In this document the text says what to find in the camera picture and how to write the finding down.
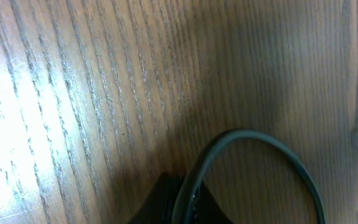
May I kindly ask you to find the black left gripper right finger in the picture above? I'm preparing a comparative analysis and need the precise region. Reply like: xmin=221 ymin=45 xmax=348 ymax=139
xmin=190 ymin=182 xmax=232 ymax=224

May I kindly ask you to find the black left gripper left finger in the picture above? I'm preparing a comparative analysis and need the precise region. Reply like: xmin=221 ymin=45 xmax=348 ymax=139
xmin=128 ymin=172 xmax=184 ymax=224

